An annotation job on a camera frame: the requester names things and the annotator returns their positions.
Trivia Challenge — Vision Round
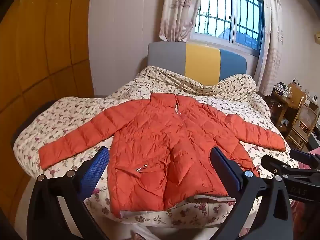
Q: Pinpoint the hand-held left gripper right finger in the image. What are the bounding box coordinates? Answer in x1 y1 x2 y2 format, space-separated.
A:
210 146 294 240

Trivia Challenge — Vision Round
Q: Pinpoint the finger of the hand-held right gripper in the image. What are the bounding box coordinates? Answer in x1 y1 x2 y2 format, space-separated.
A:
261 154 294 179
289 149 320 172

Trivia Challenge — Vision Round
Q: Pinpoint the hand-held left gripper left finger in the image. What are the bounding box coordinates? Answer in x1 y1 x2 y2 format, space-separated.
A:
26 146 110 240

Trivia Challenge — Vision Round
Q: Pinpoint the orange down jacket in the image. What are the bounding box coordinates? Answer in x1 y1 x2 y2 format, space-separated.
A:
39 92 287 218

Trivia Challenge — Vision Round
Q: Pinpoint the red patterned cloth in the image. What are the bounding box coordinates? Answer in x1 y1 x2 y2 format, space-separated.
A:
290 147 320 240

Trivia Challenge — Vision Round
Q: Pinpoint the wooden cane chair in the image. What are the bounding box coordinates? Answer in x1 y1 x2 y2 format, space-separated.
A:
285 104 319 151

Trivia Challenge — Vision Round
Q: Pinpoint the wooden desk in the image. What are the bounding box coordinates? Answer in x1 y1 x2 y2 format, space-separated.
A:
265 90 300 132

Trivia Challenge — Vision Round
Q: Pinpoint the floral quilt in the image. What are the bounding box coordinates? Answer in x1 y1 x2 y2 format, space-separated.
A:
12 65 300 230

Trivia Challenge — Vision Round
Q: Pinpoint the round tin box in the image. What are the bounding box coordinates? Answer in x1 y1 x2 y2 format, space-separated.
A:
273 85 287 97

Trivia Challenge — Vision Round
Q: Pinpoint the grey yellow blue headboard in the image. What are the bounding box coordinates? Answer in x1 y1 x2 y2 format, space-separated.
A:
147 41 247 87

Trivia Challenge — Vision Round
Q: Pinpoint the patterned beige curtain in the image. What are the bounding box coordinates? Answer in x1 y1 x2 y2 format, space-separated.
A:
254 0 285 94
159 0 204 42

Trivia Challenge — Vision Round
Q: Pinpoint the wooden wardrobe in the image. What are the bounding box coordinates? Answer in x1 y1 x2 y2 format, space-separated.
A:
0 0 96 205

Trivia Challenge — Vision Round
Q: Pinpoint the window with metal grille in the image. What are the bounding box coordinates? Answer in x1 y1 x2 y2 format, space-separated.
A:
191 0 265 55

